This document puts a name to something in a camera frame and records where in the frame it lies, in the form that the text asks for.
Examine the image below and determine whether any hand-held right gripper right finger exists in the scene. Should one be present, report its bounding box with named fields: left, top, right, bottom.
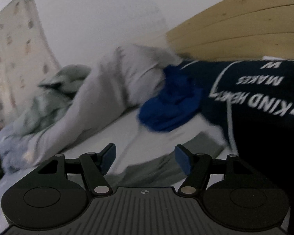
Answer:
left=175, top=144, right=256, bottom=197

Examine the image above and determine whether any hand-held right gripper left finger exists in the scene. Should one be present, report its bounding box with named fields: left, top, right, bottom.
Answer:
left=35, top=143, right=116, bottom=196

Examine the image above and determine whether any green shirt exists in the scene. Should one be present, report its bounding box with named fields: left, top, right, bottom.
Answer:
left=105, top=132, right=228, bottom=188

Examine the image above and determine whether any bed with pale sheet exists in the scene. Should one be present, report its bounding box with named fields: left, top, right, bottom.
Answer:
left=0, top=106, right=238, bottom=201

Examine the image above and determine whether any blue crumpled garment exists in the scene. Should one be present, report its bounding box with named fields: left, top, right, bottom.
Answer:
left=137, top=64, right=204, bottom=132

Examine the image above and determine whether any grey blue printed duvet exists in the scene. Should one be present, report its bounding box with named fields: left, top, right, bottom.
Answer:
left=0, top=44, right=184, bottom=174

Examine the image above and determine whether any navy printed garment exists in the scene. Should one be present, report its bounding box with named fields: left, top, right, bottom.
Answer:
left=178, top=57, right=294, bottom=235

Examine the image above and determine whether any pale green quilt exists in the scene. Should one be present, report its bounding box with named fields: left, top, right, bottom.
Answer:
left=13, top=64, right=92, bottom=137

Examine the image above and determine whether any wooden headboard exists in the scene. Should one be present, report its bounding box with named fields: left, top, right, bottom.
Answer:
left=165, top=0, right=294, bottom=63

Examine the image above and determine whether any patterned curtain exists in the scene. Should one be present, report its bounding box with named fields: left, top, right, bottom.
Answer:
left=0, top=0, right=60, bottom=130

